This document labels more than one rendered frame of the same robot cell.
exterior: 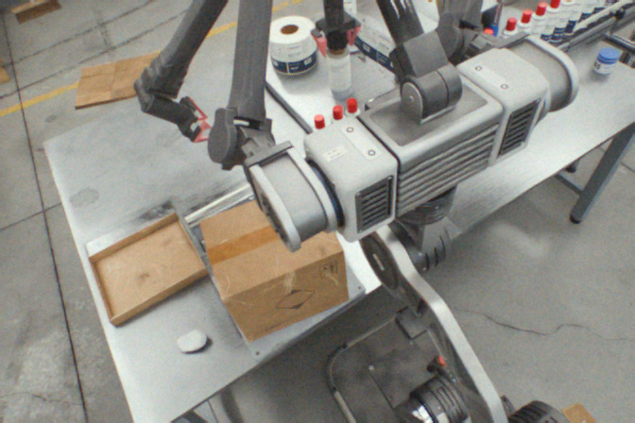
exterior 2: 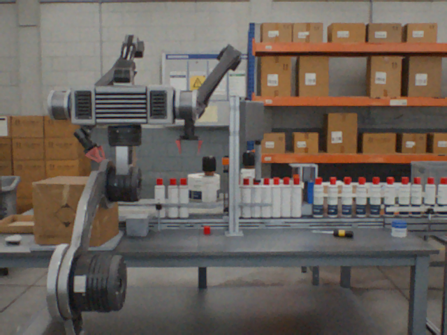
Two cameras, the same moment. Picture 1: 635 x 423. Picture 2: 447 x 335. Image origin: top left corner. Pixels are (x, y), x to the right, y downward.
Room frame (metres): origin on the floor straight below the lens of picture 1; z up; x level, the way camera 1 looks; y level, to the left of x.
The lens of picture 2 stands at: (-1.14, -1.35, 1.42)
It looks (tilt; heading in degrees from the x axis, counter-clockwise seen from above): 6 degrees down; 24
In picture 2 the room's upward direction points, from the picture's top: straight up
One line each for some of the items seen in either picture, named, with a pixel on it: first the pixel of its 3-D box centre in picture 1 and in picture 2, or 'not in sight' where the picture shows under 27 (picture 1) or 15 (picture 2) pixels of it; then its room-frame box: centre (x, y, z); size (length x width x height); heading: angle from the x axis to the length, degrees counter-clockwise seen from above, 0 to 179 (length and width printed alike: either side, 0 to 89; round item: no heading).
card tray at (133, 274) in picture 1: (146, 265); (31, 223); (0.77, 0.57, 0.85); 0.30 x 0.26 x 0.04; 115
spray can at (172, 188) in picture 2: (339, 132); (172, 197); (1.08, -0.09, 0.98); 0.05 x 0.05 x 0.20
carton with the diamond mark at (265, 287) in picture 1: (278, 262); (77, 209); (0.62, 0.14, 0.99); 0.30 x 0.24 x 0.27; 105
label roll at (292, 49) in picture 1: (292, 45); (203, 186); (1.68, 0.02, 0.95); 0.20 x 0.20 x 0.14
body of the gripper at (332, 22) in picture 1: (334, 14); (189, 131); (1.21, -0.12, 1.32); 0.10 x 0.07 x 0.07; 112
